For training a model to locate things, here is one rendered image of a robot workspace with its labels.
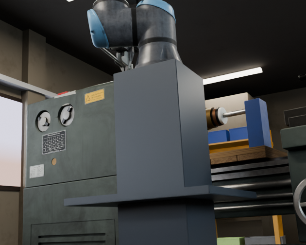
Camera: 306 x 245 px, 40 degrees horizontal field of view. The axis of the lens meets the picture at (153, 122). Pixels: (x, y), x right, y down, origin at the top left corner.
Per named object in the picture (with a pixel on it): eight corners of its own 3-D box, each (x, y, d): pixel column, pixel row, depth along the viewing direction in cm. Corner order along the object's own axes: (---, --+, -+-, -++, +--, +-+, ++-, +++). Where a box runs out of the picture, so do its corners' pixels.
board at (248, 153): (186, 167, 152) (185, 157, 153) (228, 174, 181) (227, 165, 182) (265, 157, 135) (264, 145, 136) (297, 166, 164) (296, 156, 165)
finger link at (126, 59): (118, 69, 179) (117, 50, 182) (127, 73, 184) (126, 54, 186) (124, 67, 178) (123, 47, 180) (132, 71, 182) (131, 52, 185)
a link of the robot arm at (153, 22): (178, 35, 120) (175, -7, 124) (132, 38, 120) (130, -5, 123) (176, 52, 132) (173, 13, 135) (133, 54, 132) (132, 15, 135)
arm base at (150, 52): (171, 62, 114) (169, 29, 116) (124, 74, 121) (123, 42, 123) (192, 78, 127) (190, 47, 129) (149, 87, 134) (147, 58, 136)
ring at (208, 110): (194, 107, 170) (214, 102, 165) (205, 111, 177) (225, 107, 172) (196, 129, 167) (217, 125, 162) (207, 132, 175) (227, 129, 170)
